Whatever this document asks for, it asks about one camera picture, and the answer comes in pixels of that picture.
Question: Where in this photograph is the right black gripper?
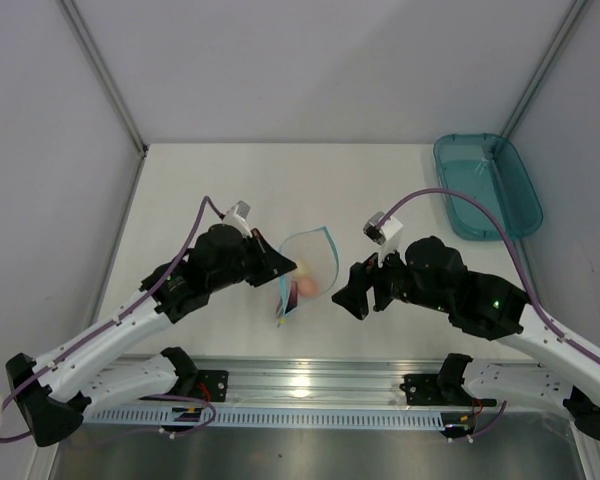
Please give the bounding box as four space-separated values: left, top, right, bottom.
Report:
332 238 452 321

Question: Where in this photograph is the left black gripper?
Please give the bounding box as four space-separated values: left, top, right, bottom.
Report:
208 228 296 293

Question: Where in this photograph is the purple eggplant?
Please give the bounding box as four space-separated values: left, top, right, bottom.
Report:
284 280 299 315

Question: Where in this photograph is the pink egg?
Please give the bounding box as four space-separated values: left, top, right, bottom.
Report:
296 277 321 298

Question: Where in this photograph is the clear zip top bag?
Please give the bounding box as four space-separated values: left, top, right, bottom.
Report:
276 226 340 327

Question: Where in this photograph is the cream white egg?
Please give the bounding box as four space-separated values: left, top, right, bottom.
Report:
292 260 311 278

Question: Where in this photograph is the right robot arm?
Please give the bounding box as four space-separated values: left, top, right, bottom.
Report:
332 236 600 441

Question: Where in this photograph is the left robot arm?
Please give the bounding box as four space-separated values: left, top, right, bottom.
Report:
5 224 296 447

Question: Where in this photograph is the teal plastic bin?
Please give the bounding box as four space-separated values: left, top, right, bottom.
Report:
433 133 544 240

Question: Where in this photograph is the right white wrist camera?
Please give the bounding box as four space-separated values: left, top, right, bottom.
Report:
363 211 403 267

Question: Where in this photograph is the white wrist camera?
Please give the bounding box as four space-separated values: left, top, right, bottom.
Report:
363 211 403 267
222 200 252 238

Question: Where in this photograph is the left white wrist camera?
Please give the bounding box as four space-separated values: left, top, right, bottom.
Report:
222 200 252 238

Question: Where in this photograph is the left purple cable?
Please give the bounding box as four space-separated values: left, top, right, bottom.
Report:
0 195 229 445

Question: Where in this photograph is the purple cable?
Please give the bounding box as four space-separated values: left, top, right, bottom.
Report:
374 187 600 446
0 195 229 445

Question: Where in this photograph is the aluminium rail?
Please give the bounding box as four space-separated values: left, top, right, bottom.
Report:
47 357 556 406

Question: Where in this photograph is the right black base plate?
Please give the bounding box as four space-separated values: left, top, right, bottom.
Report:
399 373 471 406

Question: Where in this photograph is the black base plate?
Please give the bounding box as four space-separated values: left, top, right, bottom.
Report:
399 373 471 406
167 370 229 403

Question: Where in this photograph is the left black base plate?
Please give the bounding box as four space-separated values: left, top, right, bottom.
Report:
167 370 229 403

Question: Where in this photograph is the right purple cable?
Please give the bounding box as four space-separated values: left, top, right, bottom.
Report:
374 187 600 446

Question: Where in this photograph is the white slotted cable duct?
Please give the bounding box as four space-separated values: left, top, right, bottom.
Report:
85 404 445 431

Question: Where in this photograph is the left aluminium frame post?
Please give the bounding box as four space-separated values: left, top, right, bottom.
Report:
56 0 148 157

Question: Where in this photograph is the aluminium frame post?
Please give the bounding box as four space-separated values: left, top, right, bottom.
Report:
500 0 594 139
56 0 148 157

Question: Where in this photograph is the right aluminium frame post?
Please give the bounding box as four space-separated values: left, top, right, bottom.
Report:
500 0 594 139

